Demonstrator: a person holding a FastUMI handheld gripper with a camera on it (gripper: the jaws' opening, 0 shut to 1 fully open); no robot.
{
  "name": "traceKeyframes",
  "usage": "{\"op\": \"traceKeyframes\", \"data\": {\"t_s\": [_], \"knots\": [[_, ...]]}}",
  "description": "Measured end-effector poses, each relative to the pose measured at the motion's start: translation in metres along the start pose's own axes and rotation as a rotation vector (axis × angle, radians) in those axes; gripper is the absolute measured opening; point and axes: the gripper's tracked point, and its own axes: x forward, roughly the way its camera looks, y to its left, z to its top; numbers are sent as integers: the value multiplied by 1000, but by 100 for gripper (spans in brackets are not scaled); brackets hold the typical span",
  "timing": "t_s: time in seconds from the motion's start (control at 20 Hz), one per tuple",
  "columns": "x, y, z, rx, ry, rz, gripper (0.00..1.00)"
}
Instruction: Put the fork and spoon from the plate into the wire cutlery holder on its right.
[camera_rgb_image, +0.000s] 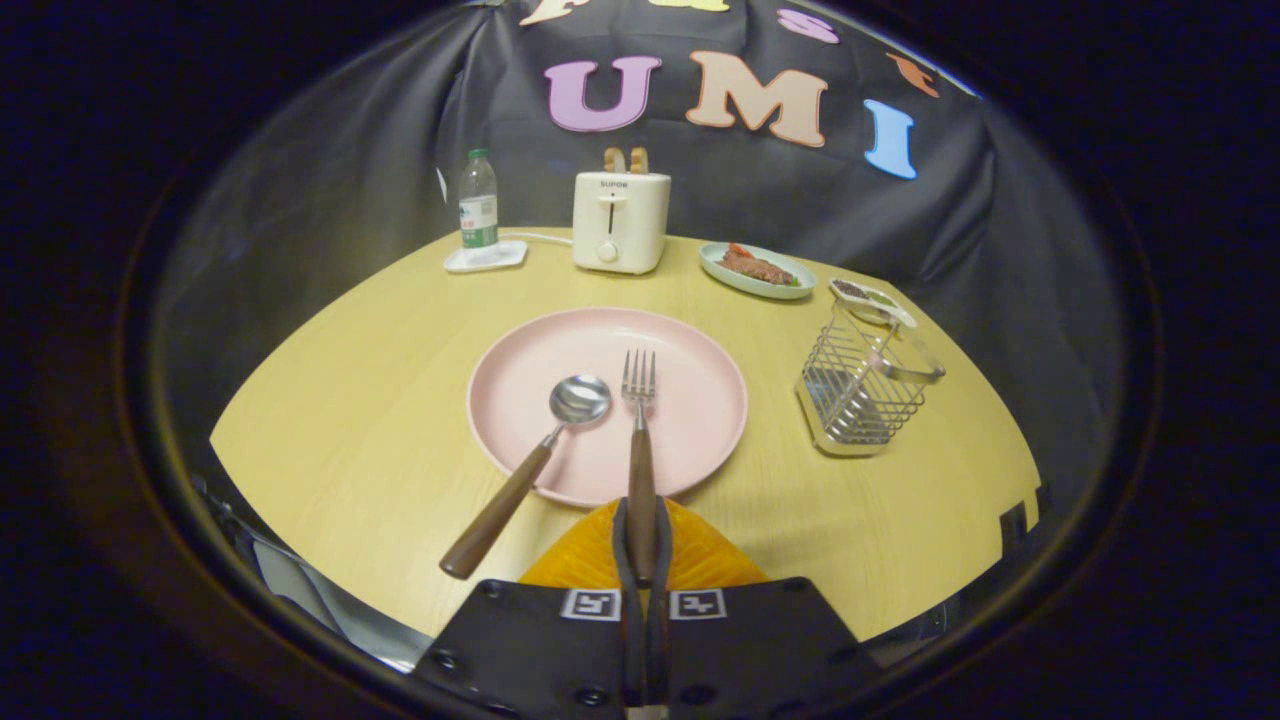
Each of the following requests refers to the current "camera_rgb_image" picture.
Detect brown meat slices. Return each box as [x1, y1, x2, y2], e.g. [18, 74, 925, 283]
[720, 250, 796, 287]

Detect white toaster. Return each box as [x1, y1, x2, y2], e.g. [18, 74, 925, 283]
[572, 171, 672, 276]

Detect wooden handled metal fork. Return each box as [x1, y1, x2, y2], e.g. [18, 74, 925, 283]
[621, 349, 659, 589]

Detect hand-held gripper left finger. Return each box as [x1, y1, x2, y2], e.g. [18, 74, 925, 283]
[410, 497, 646, 720]

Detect black backdrop cloth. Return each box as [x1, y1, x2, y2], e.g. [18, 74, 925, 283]
[150, 0, 1121, 561]

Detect clear plastic water bottle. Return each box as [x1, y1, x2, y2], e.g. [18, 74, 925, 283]
[458, 149, 500, 251]

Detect wooden handled metal spoon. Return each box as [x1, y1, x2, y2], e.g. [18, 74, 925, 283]
[439, 375, 613, 581]

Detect white square pad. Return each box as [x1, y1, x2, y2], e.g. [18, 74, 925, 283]
[443, 240, 529, 274]

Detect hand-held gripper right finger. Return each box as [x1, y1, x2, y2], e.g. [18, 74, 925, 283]
[645, 497, 881, 720]

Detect metal wire cutlery basket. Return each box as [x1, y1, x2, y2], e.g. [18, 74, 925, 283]
[795, 295, 947, 459]

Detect pink plate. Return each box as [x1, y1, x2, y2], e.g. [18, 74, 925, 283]
[466, 307, 750, 509]

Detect white divided grain tray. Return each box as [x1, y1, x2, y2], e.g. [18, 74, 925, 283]
[828, 278, 918, 331]

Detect pale green plate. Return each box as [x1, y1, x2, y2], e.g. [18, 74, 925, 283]
[698, 241, 818, 301]

